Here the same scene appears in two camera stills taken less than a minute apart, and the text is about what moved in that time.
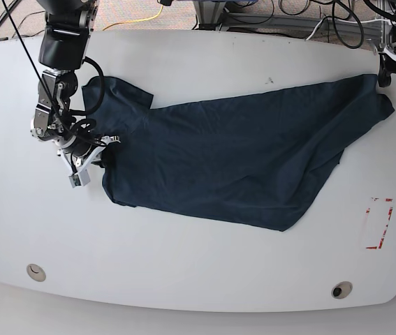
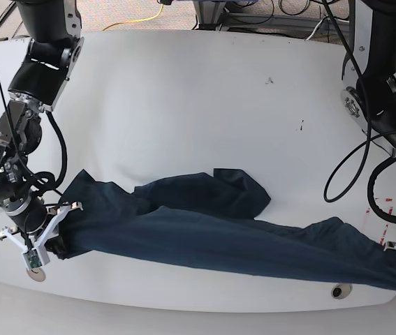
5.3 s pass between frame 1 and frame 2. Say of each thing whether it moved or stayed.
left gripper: moved
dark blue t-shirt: moved
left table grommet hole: stayed
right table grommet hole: stayed
